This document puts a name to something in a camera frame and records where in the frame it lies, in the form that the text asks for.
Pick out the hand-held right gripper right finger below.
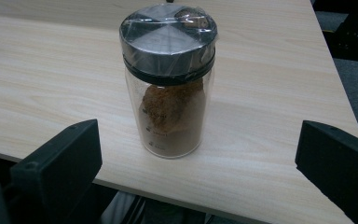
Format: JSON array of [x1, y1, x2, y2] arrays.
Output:
[[294, 119, 358, 224]]

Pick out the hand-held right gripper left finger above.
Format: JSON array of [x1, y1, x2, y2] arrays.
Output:
[[4, 119, 103, 224]]

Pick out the glass jar of brown powder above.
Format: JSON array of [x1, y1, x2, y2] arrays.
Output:
[[118, 3, 218, 160]]

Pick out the pale grey blurred object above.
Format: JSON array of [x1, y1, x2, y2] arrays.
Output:
[[100, 189, 138, 224]]

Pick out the black metal stand base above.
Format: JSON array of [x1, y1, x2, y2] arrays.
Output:
[[310, 0, 358, 63]]

